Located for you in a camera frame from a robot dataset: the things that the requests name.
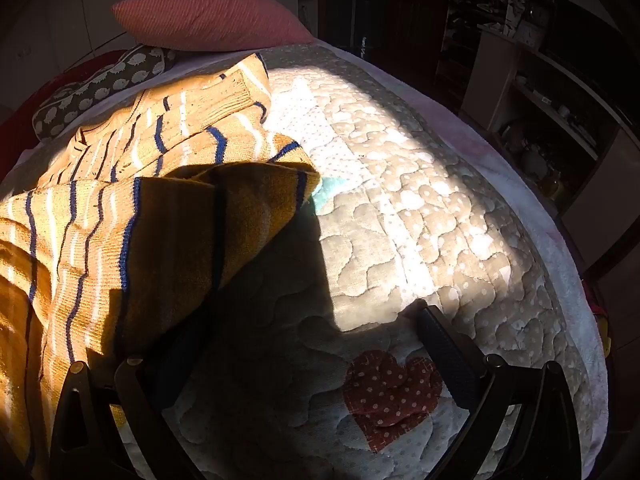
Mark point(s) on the green hedgehog print pillow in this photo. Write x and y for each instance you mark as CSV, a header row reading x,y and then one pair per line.
x,y
95,91

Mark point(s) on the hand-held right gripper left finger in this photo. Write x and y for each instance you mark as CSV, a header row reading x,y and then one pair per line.
x,y
146,396

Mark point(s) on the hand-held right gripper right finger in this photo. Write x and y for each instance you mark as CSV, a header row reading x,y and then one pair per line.
x,y
448,355

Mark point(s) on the pink ribbed pillow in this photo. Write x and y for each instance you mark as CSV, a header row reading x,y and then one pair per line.
x,y
210,17

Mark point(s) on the beige patchwork quilt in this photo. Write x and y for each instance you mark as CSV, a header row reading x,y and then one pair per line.
x,y
400,185

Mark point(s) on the yellow striped knit sweater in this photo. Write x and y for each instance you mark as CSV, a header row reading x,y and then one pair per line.
x,y
100,240

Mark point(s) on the cluttered shelf unit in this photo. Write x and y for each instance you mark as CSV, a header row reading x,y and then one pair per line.
x,y
540,90

